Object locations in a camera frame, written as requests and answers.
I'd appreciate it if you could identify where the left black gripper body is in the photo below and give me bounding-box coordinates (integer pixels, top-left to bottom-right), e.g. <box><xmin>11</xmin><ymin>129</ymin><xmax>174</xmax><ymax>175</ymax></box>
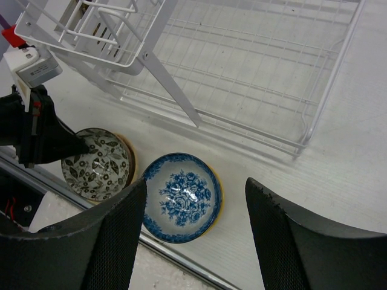
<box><xmin>1</xmin><ymin>85</ymin><xmax>38</xmax><ymax>168</ymax></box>

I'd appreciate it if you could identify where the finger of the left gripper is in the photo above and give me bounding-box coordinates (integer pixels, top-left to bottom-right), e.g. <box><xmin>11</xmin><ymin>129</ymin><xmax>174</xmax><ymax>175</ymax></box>
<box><xmin>30</xmin><ymin>85</ymin><xmax>89</xmax><ymax>164</ymax></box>

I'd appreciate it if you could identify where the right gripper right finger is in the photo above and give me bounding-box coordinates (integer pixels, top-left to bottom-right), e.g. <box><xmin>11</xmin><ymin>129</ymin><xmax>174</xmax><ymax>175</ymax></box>
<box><xmin>245</xmin><ymin>178</ymin><xmax>386</xmax><ymax>289</ymax></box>

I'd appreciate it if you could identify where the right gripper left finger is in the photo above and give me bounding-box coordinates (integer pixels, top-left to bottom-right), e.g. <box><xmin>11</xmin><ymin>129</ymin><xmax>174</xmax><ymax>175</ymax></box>
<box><xmin>1</xmin><ymin>179</ymin><xmax>147</xmax><ymax>289</ymax></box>

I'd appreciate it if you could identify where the yellow teal patterned bowl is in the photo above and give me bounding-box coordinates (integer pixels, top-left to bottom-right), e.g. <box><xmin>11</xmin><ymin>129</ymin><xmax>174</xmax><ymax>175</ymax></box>
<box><xmin>200</xmin><ymin>166</ymin><xmax>224</xmax><ymax>237</ymax></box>

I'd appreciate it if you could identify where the orange leaf patterned bowl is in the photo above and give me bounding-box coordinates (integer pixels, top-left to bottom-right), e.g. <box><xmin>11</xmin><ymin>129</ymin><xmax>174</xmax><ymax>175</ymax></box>
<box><xmin>114</xmin><ymin>132</ymin><xmax>138</xmax><ymax>186</ymax></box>

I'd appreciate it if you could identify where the blue floral bowl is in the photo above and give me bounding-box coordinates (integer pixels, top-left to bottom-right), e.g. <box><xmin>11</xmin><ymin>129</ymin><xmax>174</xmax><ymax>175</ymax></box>
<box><xmin>142</xmin><ymin>153</ymin><xmax>221</xmax><ymax>243</ymax></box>

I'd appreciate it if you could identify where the white cutlery holder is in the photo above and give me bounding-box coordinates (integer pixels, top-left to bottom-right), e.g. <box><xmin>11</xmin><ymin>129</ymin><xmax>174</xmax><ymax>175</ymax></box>
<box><xmin>54</xmin><ymin>1</ymin><xmax>126</xmax><ymax>57</ymax></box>

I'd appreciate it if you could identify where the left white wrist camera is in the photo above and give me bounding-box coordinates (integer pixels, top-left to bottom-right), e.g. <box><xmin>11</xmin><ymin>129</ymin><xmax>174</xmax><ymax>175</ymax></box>
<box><xmin>3</xmin><ymin>47</ymin><xmax>63</xmax><ymax>112</ymax></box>

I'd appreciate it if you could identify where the white wire dish rack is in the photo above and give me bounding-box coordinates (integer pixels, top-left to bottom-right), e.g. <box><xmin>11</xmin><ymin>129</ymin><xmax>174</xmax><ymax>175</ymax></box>
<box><xmin>15</xmin><ymin>1</ymin><xmax>365</xmax><ymax>157</ymax></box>

